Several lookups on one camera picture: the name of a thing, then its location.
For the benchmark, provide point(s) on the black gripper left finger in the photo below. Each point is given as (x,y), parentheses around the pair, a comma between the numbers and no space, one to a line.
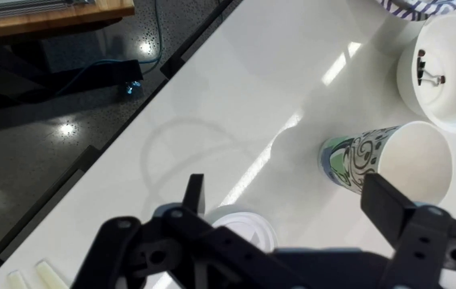
(131,251)

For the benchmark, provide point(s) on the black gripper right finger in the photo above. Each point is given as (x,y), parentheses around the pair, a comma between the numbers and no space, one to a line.
(425,241)

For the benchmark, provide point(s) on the white plastic cup lid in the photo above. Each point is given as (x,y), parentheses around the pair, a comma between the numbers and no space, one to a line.
(249,225)

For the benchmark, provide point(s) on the patterned paper cup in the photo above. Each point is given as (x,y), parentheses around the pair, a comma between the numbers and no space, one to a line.
(345,155)

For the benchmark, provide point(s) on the pale chopstick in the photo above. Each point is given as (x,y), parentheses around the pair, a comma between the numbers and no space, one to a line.
(51,273)
(16,280)

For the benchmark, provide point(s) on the black binder clip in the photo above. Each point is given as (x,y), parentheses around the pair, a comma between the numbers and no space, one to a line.
(421,70)

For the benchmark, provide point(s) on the blue white patterned bowl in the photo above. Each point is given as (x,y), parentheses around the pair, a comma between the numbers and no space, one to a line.
(414,10)

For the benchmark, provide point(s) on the wooden table top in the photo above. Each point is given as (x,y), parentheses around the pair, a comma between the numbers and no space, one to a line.
(51,21)

